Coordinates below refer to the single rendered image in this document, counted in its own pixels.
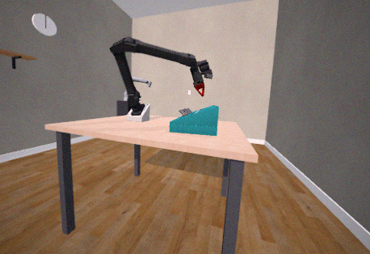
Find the teal control panel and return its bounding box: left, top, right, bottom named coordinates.
left=170, top=105, right=219, bottom=136

